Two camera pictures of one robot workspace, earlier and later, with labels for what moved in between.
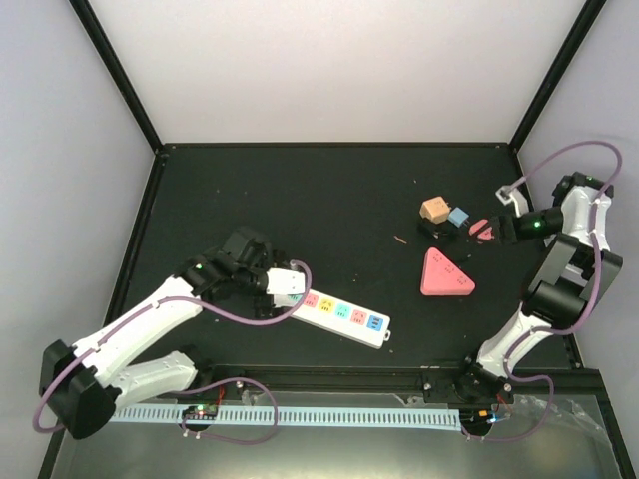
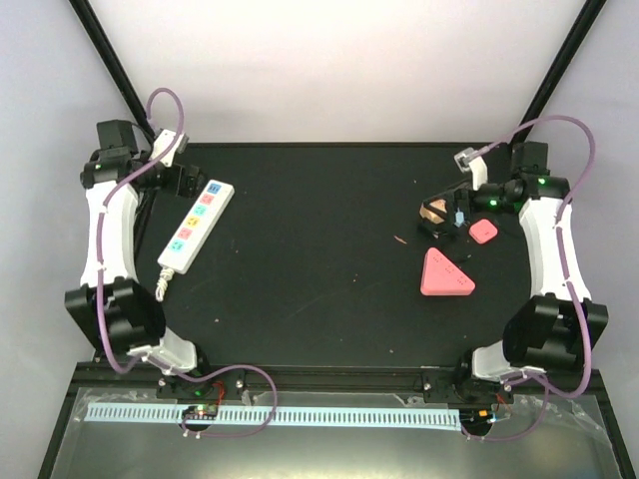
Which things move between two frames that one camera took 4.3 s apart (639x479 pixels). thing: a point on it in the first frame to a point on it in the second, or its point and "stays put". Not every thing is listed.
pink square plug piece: x=481 y=231 stays put
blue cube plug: x=457 y=217 stays put
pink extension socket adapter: x=440 y=277 stays put
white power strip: x=342 y=317 to x=185 y=244
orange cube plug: x=435 y=209 stays put
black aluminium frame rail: x=452 y=381 stays put
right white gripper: x=499 y=224 to x=452 y=197
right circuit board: x=476 y=418 stays put
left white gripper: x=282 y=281 to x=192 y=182
